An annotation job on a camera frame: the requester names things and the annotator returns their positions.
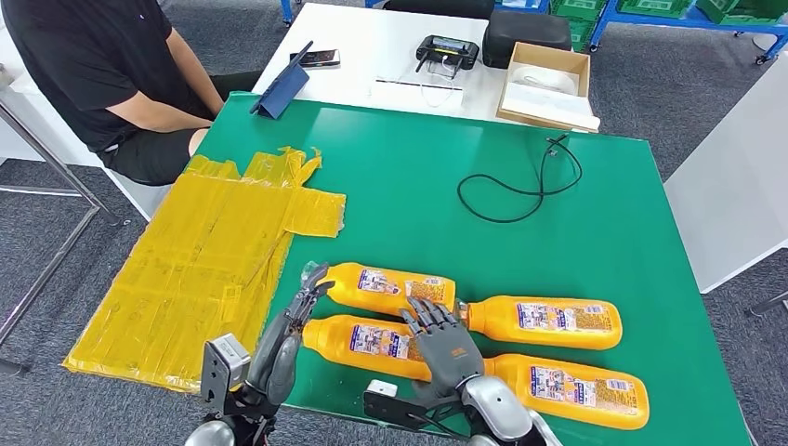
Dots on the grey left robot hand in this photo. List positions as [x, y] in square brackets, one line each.
[277, 357]

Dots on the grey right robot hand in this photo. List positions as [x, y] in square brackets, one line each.
[452, 357]

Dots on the orange detergent bottle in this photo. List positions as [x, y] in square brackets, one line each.
[492, 320]
[517, 375]
[345, 280]
[332, 344]

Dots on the person's right forearm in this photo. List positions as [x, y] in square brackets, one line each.
[160, 117]

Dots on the person's left forearm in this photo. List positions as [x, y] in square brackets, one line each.
[203, 86]

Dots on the yellow taped plastic sheet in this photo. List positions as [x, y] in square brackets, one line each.
[185, 246]

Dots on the green table mat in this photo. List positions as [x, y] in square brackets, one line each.
[400, 172]

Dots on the white stool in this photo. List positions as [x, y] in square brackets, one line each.
[144, 197]

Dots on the tablet in blue case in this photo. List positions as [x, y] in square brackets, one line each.
[282, 91]

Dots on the white flat board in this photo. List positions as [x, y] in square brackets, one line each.
[542, 106]

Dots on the white foam insert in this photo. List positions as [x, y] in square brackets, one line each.
[545, 79]

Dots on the black smartphone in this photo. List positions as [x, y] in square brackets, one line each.
[319, 58]

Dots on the black remote controller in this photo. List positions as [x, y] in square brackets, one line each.
[446, 54]

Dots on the brown cardboard box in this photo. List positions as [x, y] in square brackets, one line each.
[523, 54]

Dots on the grey table leg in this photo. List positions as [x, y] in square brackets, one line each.
[766, 305]

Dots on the white table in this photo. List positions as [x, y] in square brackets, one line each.
[369, 37]
[739, 184]
[24, 123]

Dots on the black carry case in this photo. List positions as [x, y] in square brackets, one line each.
[523, 34]

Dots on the green plastic crate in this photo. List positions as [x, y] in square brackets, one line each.
[652, 7]
[579, 8]
[739, 9]
[582, 36]

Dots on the person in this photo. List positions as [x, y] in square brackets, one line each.
[80, 61]

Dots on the blue metal rack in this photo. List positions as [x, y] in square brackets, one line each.
[708, 24]

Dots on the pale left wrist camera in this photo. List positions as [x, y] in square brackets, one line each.
[224, 366]

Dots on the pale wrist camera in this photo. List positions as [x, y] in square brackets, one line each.
[224, 366]
[382, 388]

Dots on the black left camera bracket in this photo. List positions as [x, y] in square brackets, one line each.
[237, 406]

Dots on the black camera bracket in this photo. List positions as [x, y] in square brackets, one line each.
[237, 406]
[394, 409]

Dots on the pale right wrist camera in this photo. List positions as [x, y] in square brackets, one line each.
[382, 388]

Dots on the black right camera bracket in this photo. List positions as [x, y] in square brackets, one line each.
[394, 409]

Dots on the grey metal table frame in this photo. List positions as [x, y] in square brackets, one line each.
[46, 154]

